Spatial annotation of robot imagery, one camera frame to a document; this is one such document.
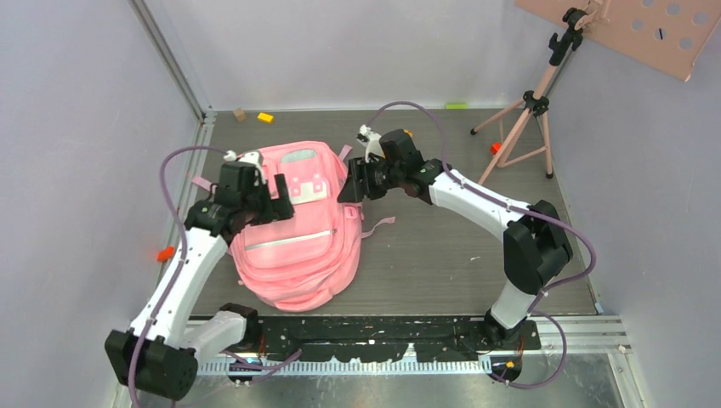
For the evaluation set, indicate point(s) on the pink student backpack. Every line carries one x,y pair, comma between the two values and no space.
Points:
301,263

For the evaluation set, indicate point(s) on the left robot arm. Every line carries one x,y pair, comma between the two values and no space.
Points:
157,354

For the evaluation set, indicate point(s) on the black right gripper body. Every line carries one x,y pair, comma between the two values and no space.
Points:
381,178

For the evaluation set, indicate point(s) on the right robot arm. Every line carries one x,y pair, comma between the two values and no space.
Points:
535,247

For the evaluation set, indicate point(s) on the green tape piece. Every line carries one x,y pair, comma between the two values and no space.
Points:
456,106

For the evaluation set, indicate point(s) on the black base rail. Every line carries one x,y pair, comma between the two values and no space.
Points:
374,340

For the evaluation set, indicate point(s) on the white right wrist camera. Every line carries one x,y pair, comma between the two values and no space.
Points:
370,140

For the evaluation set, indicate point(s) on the small yellow brick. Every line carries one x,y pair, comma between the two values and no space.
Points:
265,117

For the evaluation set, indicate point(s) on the pink tripod music stand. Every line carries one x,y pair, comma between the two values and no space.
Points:
667,36

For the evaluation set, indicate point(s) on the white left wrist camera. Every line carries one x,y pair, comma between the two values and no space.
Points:
252,158

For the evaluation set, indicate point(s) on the orange clip on frame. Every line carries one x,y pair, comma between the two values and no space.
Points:
165,254

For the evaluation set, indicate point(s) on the small wooden block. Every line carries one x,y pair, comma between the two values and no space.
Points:
240,115

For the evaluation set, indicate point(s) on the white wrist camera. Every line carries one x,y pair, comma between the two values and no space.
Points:
370,140
252,158

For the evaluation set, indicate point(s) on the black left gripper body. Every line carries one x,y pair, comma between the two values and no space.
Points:
260,206

